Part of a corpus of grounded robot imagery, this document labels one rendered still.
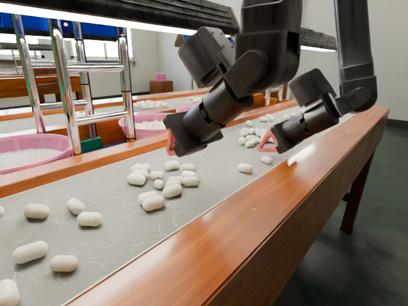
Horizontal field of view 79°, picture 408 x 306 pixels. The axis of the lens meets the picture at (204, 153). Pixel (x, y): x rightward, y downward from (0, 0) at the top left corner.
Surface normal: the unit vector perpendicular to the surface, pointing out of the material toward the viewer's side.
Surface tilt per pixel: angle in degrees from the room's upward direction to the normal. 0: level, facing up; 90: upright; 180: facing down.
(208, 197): 0
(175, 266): 0
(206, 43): 92
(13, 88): 90
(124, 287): 0
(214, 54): 92
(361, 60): 64
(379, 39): 90
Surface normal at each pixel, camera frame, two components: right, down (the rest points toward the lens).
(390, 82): -0.59, 0.28
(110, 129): 0.76, 0.25
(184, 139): 0.59, -0.43
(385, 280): 0.02, -0.93
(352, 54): -0.48, -0.06
